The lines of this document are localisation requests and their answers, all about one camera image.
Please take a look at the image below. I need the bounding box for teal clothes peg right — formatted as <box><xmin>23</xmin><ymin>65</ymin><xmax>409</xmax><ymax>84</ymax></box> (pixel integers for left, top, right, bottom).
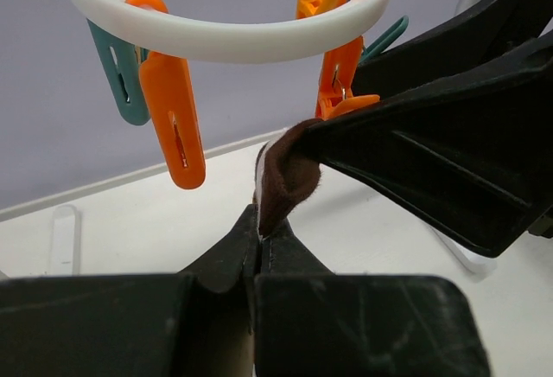
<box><xmin>359</xmin><ymin>16</ymin><xmax>410</xmax><ymax>64</ymax></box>

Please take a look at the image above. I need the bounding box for white clothes rack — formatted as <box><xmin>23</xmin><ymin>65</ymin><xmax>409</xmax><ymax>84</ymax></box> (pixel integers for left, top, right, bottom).
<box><xmin>1</xmin><ymin>0</ymin><xmax>499</xmax><ymax>283</ymax></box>

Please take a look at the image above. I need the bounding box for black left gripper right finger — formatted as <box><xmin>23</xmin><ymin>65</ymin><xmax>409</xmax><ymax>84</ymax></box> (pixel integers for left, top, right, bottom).
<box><xmin>254</xmin><ymin>222</ymin><xmax>492</xmax><ymax>376</ymax></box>

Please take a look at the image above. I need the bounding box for teal clothes peg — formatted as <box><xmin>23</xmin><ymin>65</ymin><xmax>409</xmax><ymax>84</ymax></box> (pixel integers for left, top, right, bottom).
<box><xmin>87</xmin><ymin>20</ymin><xmax>149</xmax><ymax>126</ymax></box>
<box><xmin>359</xmin><ymin>16</ymin><xmax>410</xmax><ymax>64</ymax></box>

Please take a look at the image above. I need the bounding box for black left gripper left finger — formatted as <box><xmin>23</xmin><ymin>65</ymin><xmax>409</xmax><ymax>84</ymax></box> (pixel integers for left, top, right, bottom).
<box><xmin>1</xmin><ymin>206</ymin><xmax>257</xmax><ymax>376</ymax></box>

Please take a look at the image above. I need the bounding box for orange clothes peg right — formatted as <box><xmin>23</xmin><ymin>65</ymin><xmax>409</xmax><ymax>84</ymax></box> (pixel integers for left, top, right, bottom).
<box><xmin>314</xmin><ymin>0</ymin><xmax>381</xmax><ymax>121</ymax></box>

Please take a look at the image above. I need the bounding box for orange brown sock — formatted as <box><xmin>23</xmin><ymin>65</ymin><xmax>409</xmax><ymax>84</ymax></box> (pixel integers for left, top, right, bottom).
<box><xmin>252</xmin><ymin>118</ymin><xmax>322</xmax><ymax>240</ymax></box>

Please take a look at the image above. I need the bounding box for orange clothes peg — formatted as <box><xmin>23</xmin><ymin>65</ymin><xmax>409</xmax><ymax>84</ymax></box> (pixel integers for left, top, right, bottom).
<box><xmin>314</xmin><ymin>0</ymin><xmax>381</xmax><ymax>121</ymax></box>
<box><xmin>124</xmin><ymin>0</ymin><xmax>207</xmax><ymax>190</ymax></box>

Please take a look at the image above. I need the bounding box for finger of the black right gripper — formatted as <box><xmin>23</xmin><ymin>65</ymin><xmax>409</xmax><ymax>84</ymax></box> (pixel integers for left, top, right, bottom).
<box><xmin>352</xmin><ymin>0</ymin><xmax>552</xmax><ymax>96</ymax></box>
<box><xmin>298</xmin><ymin>42</ymin><xmax>552</xmax><ymax>258</ymax></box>

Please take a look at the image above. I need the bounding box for white clip hanger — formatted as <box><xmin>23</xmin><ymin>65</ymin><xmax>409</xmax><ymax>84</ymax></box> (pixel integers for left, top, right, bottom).
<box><xmin>70</xmin><ymin>0</ymin><xmax>389</xmax><ymax>64</ymax></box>

